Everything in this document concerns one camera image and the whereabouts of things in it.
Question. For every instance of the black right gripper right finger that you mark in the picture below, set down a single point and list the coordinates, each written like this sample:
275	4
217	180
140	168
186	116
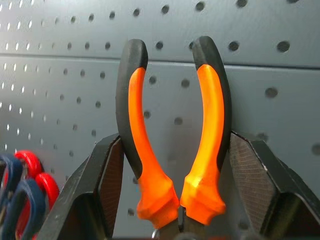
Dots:
265	180

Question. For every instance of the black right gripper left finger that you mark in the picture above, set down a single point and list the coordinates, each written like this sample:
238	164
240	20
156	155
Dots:
85	195

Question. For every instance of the orange and black pliers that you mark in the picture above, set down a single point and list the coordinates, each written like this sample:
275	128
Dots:
150	160

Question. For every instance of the silver metal pegboard hook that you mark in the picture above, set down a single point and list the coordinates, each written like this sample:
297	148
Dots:
155	234

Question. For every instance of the grey metal pegboard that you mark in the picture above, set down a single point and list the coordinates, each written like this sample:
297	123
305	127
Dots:
62	75

